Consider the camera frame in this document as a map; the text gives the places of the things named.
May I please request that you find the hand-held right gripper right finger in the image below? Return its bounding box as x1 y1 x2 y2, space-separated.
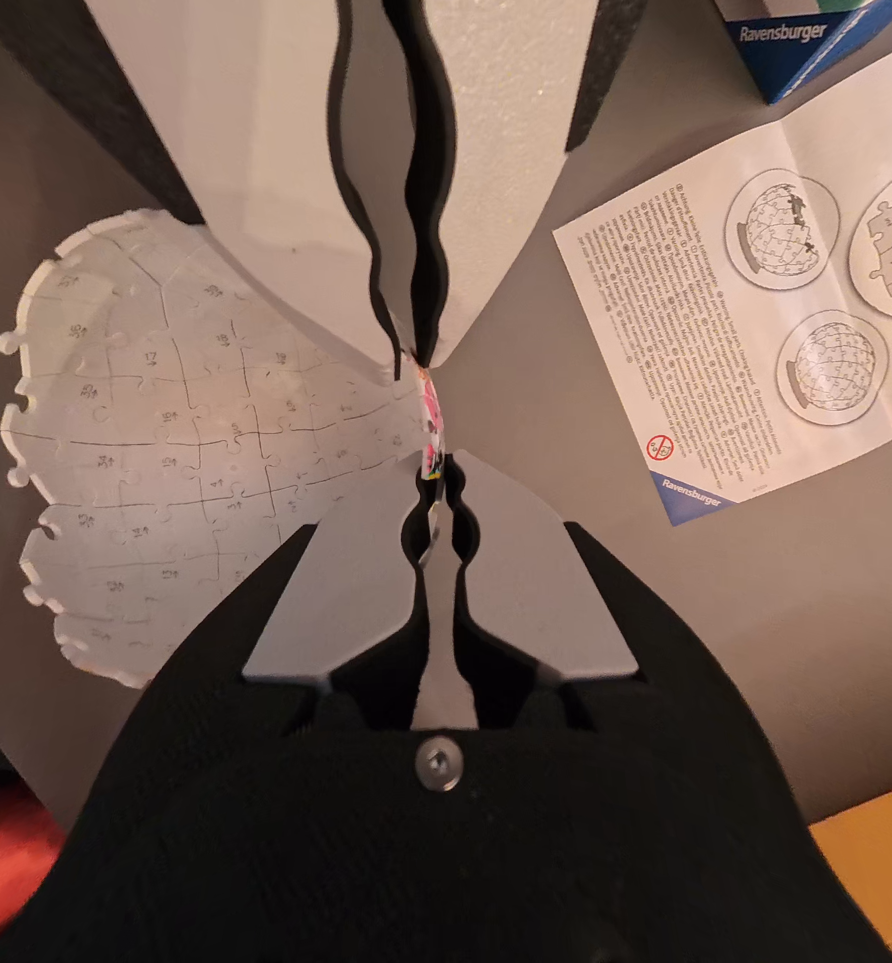
442 451 640 691

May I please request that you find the half-built colourful puzzle ball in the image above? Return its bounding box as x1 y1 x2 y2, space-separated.
0 209 447 689

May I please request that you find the red orange item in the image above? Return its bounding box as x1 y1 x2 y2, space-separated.
0 775 67 926

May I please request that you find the folded paper instruction leaflet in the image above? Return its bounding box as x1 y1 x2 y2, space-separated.
553 34 892 528

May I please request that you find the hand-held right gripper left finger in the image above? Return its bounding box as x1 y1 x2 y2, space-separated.
242 453 441 691

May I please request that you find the colourful puzzle box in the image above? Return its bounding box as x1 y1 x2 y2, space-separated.
713 0 892 106

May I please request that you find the yellow plastic bin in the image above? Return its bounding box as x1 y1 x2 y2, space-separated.
807 778 892 963

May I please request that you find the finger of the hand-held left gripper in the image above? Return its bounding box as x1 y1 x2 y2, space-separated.
85 0 405 381
380 0 599 370

